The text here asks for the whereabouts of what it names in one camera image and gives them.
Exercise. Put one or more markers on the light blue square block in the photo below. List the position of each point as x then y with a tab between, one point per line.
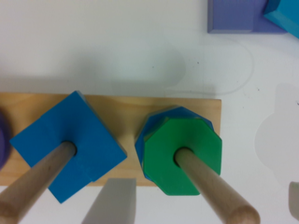
285	14

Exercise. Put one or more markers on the blue octagonal block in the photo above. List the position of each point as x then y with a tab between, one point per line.
154	118

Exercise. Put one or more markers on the blue square block on peg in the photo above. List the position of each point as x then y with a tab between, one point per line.
73	120

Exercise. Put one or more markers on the purple round block on peg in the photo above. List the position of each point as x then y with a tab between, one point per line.
5	135

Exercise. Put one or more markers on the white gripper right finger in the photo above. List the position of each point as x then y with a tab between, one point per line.
294	199

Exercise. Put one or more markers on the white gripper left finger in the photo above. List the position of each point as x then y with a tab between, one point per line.
115	203

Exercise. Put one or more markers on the green octagonal block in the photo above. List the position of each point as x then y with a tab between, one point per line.
163	141

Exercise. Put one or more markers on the front wooden peg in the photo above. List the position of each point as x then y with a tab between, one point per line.
227	203

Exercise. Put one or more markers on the purple square block front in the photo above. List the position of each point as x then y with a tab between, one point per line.
239	17

